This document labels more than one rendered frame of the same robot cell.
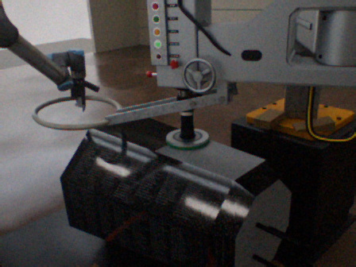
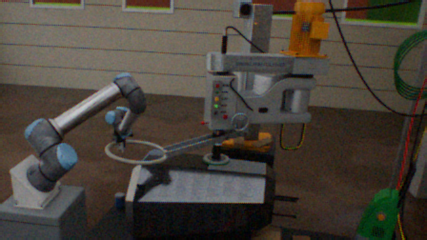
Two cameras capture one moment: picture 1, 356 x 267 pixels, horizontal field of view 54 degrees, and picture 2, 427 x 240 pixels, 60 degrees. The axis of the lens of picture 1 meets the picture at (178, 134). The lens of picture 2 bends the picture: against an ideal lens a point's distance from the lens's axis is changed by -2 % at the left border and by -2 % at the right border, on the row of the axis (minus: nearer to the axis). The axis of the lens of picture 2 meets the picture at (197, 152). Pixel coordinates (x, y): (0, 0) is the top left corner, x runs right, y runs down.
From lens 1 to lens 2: 1.97 m
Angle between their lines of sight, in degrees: 34
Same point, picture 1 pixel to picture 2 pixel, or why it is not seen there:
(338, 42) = (299, 103)
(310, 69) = (288, 115)
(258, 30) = (267, 98)
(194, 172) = (240, 175)
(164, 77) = (215, 124)
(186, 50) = (230, 109)
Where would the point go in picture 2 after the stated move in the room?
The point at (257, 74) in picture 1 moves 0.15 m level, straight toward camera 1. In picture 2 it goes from (265, 119) to (275, 124)
